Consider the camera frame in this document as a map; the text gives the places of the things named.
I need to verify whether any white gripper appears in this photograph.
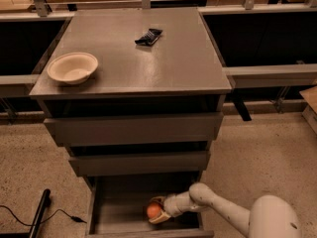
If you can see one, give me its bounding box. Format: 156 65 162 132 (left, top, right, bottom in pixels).
149 191 193 224

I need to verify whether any orange fruit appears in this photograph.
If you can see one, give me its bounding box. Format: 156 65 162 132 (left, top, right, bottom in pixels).
147 202 161 219

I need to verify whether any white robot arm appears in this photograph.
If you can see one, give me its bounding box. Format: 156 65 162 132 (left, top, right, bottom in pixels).
147 182 302 238

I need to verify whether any grey open bottom drawer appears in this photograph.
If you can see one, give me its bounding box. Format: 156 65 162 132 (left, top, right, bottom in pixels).
85 172 214 238

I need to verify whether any grey middle drawer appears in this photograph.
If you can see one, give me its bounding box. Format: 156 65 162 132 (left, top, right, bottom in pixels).
69 151 210 177

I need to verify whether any grey top drawer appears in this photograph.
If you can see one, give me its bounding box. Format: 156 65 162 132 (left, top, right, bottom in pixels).
45 112 223 147

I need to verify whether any grey drawer cabinet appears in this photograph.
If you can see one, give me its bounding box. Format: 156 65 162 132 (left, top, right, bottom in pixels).
29 7 233 238

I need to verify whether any black bar on floor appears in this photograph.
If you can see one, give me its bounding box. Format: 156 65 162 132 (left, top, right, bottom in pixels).
0 188 51 238

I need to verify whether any white paper bowl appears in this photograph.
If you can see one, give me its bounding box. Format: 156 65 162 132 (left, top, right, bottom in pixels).
47 53 98 85

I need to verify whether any black snack packet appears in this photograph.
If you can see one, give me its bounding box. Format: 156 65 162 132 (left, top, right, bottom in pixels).
135 29 162 47

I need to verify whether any black cable on floor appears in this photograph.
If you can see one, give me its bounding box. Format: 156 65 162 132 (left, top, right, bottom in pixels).
0 204 87 227

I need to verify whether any grey metal rail frame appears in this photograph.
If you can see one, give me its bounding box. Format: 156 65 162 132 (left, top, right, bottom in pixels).
0 0 317 120

